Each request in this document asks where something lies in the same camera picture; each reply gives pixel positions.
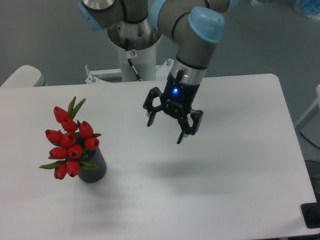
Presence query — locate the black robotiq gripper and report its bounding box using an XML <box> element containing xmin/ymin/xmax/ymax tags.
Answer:
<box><xmin>143</xmin><ymin>69</ymin><xmax>204</xmax><ymax>144</ymax></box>

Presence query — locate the white chair armrest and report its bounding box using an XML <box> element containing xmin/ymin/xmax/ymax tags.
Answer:
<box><xmin>0</xmin><ymin>65</ymin><xmax>48</xmax><ymax>89</ymax></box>

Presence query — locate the white metal base frame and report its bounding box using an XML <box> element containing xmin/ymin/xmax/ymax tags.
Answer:
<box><xmin>84</xmin><ymin>58</ymin><xmax>175</xmax><ymax>85</ymax></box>

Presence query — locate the dark grey ribbed vase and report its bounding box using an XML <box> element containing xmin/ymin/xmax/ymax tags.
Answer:
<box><xmin>75</xmin><ymin>132</ymin><xmax>107</xmax><ymax>183</ymax></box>

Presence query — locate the red tulip bouquet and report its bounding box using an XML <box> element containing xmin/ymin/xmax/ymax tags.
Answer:
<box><xmin>39</xmin><ymin>97</ymin><xmax>101</xmax><ymax>180</ymax></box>

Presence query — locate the white furniture frame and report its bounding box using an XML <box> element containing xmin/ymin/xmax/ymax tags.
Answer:
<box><xmin>294</xmin><ymin>85</ymin><xmax>320</xmax><ymax>131</ymax></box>

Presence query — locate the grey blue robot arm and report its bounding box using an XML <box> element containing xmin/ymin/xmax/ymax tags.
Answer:
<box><xmin>77</xmin><ymin>0</ymin><xmax>238</xmax><ymax>139</ymax></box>

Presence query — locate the blue plastic bag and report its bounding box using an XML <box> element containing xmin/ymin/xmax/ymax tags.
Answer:
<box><xmin>294</xmin><ymin>0</ymin><xmax>320</xmax><ymax>20</ymax></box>

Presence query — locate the black pedestal cable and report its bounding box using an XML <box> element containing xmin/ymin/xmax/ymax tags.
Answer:
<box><xmin>124</xmin><ymin>37</ymin><xmax>144</xmax><ymax>82</ymax></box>

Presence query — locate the black device at table edge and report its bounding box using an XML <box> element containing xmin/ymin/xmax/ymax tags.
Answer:
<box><xmin>300</xmin><ymin>202</ymin><xmax>320</xmax><ymax>229</ymax></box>

